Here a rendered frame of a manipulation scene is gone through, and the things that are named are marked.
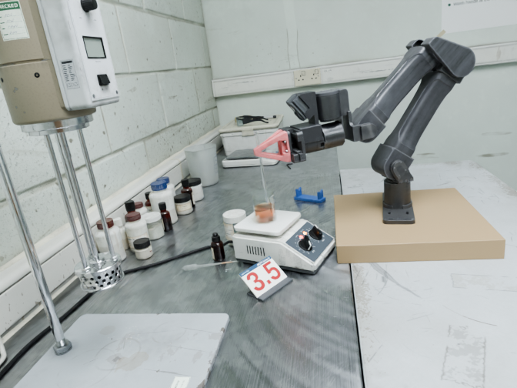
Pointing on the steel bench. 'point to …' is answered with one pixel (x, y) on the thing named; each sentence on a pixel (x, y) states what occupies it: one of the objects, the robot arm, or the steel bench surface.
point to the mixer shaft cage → (88, 268)
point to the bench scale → (247, 158)
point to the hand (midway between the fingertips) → (258, 152)
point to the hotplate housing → (277, 250)
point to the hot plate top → (284, 220)
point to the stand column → (32, 258)
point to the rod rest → (309, 196)
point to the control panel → (311, 242)
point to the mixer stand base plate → (133, 352)
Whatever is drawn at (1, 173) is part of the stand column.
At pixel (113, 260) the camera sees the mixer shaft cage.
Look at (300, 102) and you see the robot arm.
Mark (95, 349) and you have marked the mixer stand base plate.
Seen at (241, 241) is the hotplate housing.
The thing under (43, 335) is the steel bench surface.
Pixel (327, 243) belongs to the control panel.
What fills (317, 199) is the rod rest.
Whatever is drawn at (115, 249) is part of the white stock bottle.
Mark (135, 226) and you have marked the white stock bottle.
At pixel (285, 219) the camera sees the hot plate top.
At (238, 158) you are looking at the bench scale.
